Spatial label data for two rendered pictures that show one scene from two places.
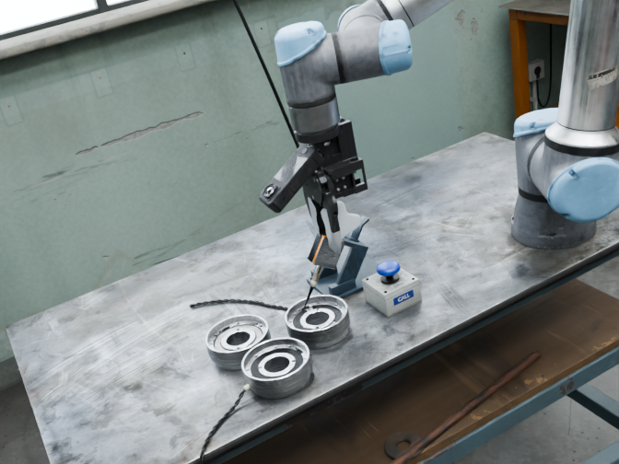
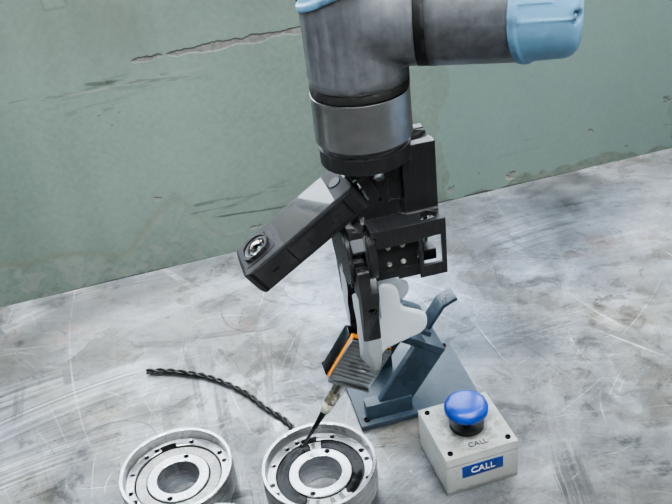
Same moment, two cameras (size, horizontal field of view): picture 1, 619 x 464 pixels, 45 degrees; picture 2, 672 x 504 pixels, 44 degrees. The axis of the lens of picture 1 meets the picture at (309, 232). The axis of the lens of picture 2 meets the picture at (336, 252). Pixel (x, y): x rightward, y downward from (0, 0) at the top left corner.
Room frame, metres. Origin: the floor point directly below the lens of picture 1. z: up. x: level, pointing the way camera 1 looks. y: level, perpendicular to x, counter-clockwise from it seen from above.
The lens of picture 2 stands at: (0.52, -0.12, 1.40)
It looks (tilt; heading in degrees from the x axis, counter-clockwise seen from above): 32 degrees down; 11
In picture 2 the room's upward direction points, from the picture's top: 7 degrees counter-clockwise
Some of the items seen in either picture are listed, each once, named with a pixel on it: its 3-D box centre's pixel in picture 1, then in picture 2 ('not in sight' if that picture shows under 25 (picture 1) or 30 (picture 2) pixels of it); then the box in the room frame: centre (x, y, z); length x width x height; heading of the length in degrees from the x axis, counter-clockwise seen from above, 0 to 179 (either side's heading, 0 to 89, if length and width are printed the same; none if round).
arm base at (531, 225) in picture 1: (552, 205); not in sight; (1.21, -0.45, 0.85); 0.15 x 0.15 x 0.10
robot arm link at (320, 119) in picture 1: (313, 113); (361, 114); (1.10, -0.04, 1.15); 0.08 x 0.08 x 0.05
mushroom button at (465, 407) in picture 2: (390, 276); (466, 420); (1.09, -0.12, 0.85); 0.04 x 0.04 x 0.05
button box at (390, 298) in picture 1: (394, 288); (472, 439); (1.09, -0.12, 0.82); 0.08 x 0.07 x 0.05; 113
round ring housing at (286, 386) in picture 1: (277, 368); not in sight; (0.94, 0.09, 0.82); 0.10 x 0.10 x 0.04
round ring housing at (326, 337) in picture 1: (318, 322); (321, 478); (1.04, 0.02, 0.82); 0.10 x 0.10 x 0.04
